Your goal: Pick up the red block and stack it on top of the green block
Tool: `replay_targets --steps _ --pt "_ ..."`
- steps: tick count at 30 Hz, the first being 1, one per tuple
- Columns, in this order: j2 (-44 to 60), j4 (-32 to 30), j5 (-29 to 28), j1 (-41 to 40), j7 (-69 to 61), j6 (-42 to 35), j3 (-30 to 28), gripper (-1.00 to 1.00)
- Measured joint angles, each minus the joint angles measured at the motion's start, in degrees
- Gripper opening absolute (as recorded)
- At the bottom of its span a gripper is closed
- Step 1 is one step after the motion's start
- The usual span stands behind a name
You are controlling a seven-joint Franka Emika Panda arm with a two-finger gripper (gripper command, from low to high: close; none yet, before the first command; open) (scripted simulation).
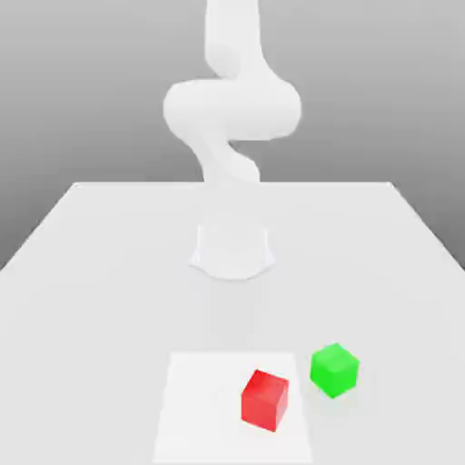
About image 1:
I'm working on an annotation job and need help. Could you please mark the small green cube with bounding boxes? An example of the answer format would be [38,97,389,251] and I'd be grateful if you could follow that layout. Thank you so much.
[309,341,361,400]

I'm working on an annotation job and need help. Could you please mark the small red cube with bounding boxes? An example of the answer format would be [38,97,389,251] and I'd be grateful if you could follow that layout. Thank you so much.
[240,369,291,433]

